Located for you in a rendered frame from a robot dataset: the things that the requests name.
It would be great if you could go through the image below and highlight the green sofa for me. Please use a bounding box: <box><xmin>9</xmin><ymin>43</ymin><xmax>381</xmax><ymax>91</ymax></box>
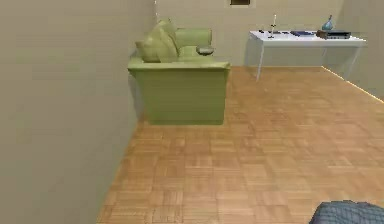
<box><xmin>127</xmin><ymin>27</ymin><xmax>232</xmax><ymax>126</ymax></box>

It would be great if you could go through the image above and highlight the green pillow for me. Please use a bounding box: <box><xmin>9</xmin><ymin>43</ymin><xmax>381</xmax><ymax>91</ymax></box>
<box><xmin>134</xmin><ymin>18</ymin><xmax>181</xmax><ymax>64</ymax></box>

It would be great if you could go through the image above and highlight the white candle on black holder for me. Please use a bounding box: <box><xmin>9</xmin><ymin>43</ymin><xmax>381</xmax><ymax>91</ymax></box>
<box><xmin>267</xmin><ymin>14</ymin><xmax>278</xmax><ymax>39</ymax></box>

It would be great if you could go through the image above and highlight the white table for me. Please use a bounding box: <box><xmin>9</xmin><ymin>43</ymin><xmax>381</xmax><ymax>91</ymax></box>
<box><xmin>248</xmin><ymin>30</ymin><xmax>367</xmax><ymax>82</ymax></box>

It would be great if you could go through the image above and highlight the dark blue book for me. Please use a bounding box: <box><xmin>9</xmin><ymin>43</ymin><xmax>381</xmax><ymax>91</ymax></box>
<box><xmin>290</xmin><ymin>30</ymin><xmax>317</xmax><ymax>37</ymax></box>

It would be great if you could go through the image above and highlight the blue glass vase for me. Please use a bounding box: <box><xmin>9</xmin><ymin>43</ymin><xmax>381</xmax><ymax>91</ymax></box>
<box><xmin>321</xmin><ymin>14</ymin><xmax>335</xmax><ymax>32</ymax></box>

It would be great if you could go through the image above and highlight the black flat device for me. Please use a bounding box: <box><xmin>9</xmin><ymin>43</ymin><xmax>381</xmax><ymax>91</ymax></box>
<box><xmin>326</xmin><ymin>30</ymin><xmax>352</xmax><ymax>40</ymax></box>

